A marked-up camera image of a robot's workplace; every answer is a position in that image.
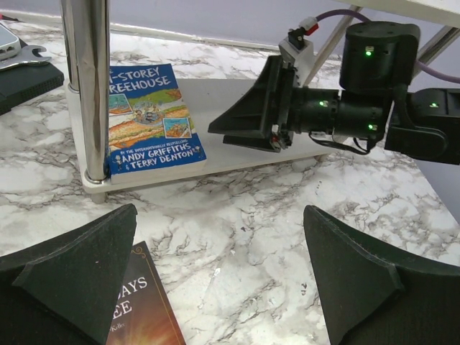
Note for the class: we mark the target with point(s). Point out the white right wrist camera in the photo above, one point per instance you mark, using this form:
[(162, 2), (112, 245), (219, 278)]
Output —
[(297, 52)]

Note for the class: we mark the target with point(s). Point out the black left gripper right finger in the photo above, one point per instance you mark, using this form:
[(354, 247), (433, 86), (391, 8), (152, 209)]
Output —
[(374, 293)]

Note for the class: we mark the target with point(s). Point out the black foam block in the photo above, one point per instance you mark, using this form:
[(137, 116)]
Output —
[(25, 82)]

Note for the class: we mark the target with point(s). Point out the dark three days book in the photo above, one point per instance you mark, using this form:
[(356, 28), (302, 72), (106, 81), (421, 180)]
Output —
[(143, 313)]

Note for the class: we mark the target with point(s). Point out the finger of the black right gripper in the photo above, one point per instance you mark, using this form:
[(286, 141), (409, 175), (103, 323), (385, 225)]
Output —
[(258, 120)]

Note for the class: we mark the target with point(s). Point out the white two-tier shelf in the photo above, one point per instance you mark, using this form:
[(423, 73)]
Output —
[(86, 30)]

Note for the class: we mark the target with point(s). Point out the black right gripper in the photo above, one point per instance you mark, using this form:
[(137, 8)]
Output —
[(375, 73)]

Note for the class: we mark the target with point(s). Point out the silver metal wrench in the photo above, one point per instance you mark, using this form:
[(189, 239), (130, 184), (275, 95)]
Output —
[(28, 55)]

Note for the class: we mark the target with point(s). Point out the grey white device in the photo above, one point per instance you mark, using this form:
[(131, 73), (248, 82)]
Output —
[(9, 43)]

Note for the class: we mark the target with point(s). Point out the blue 91-storey treehouse book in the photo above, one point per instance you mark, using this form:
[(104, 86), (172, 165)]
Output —
[(151, 133)]

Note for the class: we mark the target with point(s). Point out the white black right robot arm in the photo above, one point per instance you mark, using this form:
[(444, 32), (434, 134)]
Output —
[(425, 128)]

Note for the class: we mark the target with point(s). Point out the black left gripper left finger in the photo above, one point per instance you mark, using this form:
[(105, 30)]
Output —
[(64, 290)]

